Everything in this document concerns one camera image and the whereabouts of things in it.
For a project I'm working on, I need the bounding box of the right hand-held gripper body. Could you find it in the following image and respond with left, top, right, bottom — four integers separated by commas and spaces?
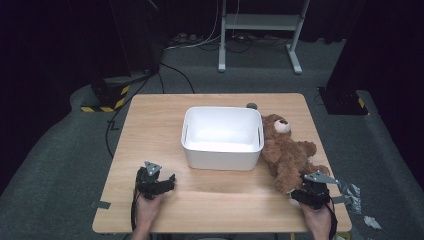
300, 170, 341, 211

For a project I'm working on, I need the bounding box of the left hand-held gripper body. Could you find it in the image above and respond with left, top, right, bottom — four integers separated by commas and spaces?
134, 160, 165, 201

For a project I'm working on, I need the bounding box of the brown teddy bear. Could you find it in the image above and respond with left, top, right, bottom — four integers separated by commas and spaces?
260, 113, 331, 195

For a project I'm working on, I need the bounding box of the white plastic storage box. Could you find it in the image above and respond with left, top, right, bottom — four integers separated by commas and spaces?
180, 105, 265, 172

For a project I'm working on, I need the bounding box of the person's left hand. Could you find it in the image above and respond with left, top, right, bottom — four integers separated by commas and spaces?
134, 192, 167, 232

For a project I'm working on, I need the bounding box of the person's right hand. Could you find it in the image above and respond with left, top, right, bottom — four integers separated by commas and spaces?
299, 202, 334, 240

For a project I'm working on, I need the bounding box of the crumpled clear plastic wrap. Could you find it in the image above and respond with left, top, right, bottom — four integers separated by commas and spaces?
337, 179, 363, 215

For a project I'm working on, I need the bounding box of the crumpled white paper scrap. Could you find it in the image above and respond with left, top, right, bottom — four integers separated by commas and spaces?
363, 215, 383, 231

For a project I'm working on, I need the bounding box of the black striped stand base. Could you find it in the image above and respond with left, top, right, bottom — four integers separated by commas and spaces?
80, 75, 133, 114

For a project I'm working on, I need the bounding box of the dark power strip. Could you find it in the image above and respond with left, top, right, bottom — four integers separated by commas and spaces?
167, 32, 205, 47

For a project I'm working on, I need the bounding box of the white metal stand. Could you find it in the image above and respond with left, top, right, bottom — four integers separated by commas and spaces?
217, 0, 311, 75

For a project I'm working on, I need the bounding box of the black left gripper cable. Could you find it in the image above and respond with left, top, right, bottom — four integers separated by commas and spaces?
130, 191, 140, 233

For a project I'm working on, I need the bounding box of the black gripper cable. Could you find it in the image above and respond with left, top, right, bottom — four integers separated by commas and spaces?
130, 191, 140, 233
325, 203, 339, 240

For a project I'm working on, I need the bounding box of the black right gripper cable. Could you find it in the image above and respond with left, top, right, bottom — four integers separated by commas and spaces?
325, 203, 339, 240

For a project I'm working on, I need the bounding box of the long black floor cable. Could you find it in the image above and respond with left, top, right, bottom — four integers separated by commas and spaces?
104, 74, 153, 159

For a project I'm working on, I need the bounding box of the black curved floor cable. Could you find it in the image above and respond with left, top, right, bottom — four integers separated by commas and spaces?
159, 61, 197, 95

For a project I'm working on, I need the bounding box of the white floor cable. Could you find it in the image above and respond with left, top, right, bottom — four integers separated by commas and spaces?
164, 0, 224, 51

